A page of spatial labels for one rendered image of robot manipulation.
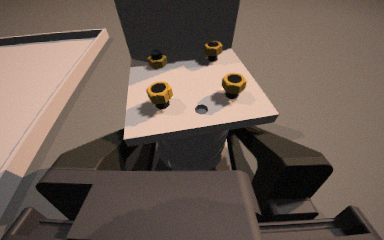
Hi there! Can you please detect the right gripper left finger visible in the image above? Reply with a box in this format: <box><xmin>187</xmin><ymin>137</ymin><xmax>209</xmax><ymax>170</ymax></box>
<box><xmin>49</xmin><ymin>128</ymin><xmax>156</xmax><ymax>171</ymax></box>

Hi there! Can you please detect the yellow hex nut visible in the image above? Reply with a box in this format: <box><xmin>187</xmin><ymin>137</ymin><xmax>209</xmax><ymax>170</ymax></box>
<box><xmin>204</xmin><ymin>41</ymin><xmax>222</xmax><ymax>56</ymax></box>
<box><xmin>222</xmin><ymin>73</ymin><xmax>247</xmax><ymax>94</ymax></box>
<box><xmin>146</xmin><ymin>82</ymin><xmax>173</xmax><ymax>104</ymax></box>
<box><xmin>148</xmin><ymin>53</ymin><xmax>167</xmax><ymax>69</ymax></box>

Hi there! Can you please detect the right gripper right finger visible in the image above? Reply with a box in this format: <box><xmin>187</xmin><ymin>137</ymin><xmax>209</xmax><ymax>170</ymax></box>
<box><xmin>227</xmin><ymin>126</ymin><xmax>333</xmax><ymax>211</ymax></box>

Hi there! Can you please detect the beige rectangular tray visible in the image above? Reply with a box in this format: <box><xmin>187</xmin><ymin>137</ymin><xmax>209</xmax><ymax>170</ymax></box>
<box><xmin>0</xmin><ymin>29</ymin><xmax>109</xmax><ymax>219</ymax></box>

